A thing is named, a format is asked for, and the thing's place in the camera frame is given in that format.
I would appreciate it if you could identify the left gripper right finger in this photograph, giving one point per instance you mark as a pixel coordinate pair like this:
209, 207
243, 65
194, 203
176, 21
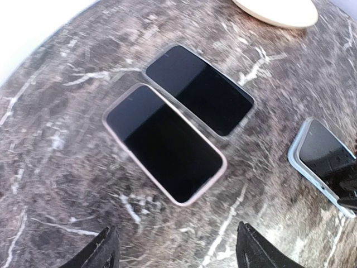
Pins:
253, 250

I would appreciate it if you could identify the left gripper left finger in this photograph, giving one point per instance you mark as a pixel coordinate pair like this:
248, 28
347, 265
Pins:
102, 251

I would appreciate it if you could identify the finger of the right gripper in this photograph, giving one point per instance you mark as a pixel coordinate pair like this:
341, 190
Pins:
340, 177

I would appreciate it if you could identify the blue phone case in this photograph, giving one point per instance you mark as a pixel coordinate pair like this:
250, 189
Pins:
295, 161

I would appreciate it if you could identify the black screen phone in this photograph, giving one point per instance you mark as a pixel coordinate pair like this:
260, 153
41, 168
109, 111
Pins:
198, 89

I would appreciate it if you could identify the clear phone case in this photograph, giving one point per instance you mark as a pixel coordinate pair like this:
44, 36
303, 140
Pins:
245, 117

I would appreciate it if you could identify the light blue phone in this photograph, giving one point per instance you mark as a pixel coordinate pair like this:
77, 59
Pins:
322, 152

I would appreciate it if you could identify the yellow plate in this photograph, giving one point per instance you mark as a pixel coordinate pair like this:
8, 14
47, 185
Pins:
285, 13

